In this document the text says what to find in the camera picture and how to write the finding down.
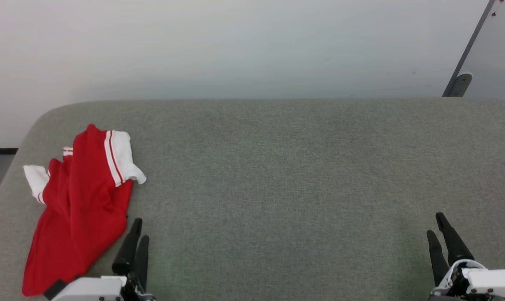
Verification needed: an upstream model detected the grey metal panel bracket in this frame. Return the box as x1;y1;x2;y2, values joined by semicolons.
449;72;473;97

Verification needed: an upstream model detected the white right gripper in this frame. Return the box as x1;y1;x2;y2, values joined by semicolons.
427;212;505;301

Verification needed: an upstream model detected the grey partition panel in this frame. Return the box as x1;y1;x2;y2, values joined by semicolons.
443;0;505;103

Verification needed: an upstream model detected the red and white basketball jersey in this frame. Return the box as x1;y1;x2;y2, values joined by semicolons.
21;124;147;297

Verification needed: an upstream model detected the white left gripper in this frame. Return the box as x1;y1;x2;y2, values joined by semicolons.
43;218;156;301

